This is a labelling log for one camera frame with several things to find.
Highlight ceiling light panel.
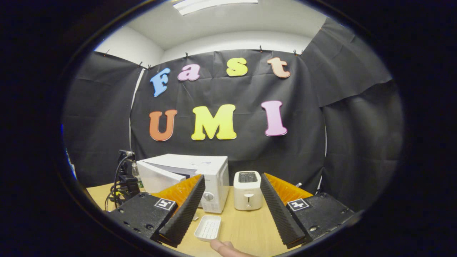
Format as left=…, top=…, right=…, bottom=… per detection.
left=172, top=0, right=258, bottom=16

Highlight clear plastic water bottle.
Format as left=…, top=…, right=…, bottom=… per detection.
left=131, top=161, right=143, bottom=190

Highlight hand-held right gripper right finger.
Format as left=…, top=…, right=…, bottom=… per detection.
left=260, top=173, right=356, bottom=249

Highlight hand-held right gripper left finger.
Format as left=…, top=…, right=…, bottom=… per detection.
left=107, top=174, right=206, bottom=248

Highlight white microwave oven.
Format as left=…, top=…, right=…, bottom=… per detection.
left=137, top=153, right=230, bottom=214

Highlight white toaster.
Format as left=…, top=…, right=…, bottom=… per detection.
left=233, top=171, right=263, bottom=211

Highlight white rectangular dish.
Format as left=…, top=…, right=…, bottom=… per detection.
left=194, top=215, right=222, bottom=242

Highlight black cables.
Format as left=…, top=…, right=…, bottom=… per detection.
left=105, top=156, right=126, bottom=212

